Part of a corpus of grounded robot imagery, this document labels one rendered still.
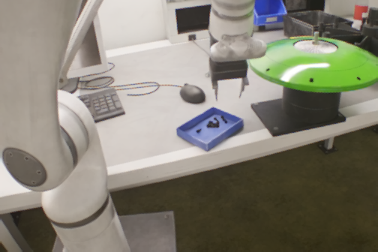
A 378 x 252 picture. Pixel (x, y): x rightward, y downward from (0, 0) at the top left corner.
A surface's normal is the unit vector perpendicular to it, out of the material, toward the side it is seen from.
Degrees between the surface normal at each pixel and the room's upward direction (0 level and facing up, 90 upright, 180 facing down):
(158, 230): 0
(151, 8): 90
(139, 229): 0
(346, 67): 21
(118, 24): 90
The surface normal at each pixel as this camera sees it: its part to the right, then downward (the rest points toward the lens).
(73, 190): -0.04, -0.56
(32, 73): 0.23, 0.52
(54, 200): -0.22, -0.67
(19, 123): -0.10, 0.47
